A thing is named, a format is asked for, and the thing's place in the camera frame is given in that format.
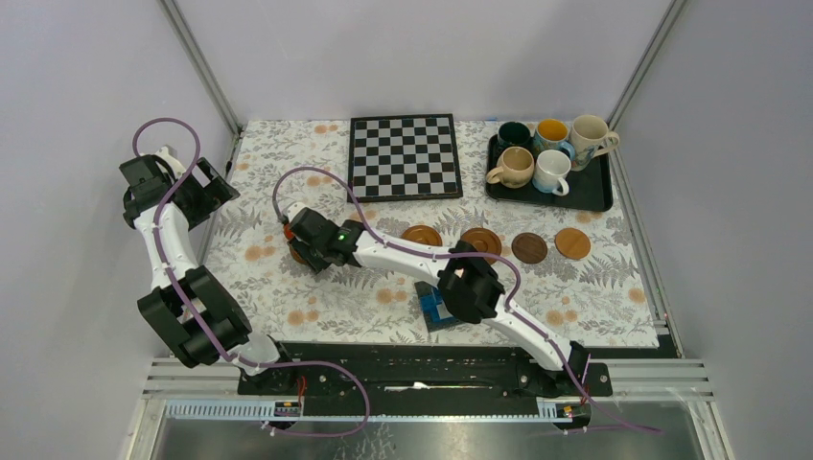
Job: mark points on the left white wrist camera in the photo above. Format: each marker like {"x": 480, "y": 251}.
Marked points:
{"x": 169, "y": 162}

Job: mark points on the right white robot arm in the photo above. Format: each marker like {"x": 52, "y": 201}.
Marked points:
{"x": 469, "y": 287}

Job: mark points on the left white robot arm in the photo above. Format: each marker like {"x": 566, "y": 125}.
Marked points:
{"x": 189, "y": 309}

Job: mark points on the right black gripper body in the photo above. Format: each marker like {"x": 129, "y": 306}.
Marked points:
{"x": 313, "y": 256}

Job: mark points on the light orange coaster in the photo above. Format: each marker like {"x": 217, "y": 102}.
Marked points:
{"x": 573, "y": 243}

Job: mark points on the lego brick model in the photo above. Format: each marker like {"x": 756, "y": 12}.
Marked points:
{"x": 433, "y": 308}

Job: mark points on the cream tall mug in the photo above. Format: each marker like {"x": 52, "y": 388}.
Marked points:
{"x": 590, "y": 137}

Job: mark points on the black white chessboard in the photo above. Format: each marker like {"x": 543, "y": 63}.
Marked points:
{"x": 404, "y": 157}

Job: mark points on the beige round mug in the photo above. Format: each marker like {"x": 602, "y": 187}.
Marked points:
{"x": 515, "y": 168}

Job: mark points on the dark walnut coaster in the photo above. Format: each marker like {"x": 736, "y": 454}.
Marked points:
{"x": 529, "y": 248}

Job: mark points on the blue mug yellow inside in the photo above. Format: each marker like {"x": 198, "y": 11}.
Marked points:
{"x": 552, "y": 134}

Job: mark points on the dark green mug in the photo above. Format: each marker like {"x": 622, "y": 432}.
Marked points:
{"x": 513, "y": 134}

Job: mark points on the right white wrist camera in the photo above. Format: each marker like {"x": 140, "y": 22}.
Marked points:
{"x": 290, "y": 212}

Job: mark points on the black cup tray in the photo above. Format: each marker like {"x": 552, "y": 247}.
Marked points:
{"x": 589, "y": 190}

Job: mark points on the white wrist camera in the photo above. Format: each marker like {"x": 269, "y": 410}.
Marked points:
{"x": 169, "y": 162}
{"x": 290, "y": 212}

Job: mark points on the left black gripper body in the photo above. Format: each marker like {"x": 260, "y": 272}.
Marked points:
{"x": 201, "y": 200}

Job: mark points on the white mug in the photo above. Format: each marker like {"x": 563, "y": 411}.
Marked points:
{"x": 551, "y": 170}

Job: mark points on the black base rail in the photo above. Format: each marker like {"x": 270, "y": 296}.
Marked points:
{"x": 406, "y": 380}

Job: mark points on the floral tablecloth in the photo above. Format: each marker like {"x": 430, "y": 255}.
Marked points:
{"x": 599, "y": 301}

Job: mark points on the brown wooden ringed coaster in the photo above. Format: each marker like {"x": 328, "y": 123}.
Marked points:
{"x": 483, "y": 240}
{"x": 423, "y": 234}
{"x": 295, "y": 255}

